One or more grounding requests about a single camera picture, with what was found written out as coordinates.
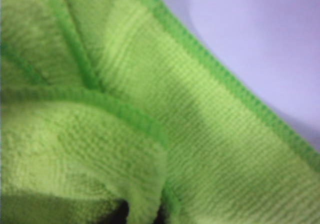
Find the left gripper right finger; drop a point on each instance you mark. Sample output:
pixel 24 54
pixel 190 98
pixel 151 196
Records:
pixel 160 215

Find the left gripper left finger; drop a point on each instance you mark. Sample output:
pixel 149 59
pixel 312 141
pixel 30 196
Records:
pixel 123 211

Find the lime green microfibre rag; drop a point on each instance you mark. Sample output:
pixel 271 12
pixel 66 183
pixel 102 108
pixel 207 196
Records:
pixel 125 113

